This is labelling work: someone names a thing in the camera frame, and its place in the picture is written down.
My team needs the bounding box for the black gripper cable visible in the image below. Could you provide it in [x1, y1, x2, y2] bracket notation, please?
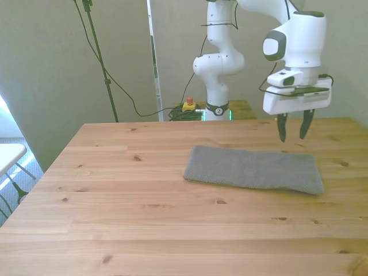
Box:
[258, 61, 279, 93]

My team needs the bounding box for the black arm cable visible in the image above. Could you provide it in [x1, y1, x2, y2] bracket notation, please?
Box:
[200, 0, 240, 30]

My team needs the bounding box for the grey-blue terry towel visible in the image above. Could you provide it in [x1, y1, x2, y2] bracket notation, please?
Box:
[183, 145, 325, 196]

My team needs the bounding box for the white folding table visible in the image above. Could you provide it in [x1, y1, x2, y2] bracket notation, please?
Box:
[0, 143, 37, 221]

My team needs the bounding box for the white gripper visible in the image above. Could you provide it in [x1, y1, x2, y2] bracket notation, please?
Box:
[262, 77, 332, 143]

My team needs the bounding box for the black camera tripod stand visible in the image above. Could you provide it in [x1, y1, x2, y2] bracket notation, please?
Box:
[82, 0, 120, 123]

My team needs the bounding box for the dark wrist camera box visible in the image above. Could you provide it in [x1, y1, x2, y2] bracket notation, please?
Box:
[287, 85, 329, 97]

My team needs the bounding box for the green coiled cable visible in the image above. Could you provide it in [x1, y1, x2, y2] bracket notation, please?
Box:
[167, 105, 206, 122]

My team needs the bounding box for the long black tripod cable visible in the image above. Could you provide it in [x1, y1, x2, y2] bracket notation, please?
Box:
[72, 0, 185, 117]

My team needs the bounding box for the white vertical panel edge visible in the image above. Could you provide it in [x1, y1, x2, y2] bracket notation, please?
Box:
[146, 0, 165, 122]

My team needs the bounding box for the yellow red emergency stop button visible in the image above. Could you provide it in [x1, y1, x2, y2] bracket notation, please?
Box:
[181, 97, 197, 113]

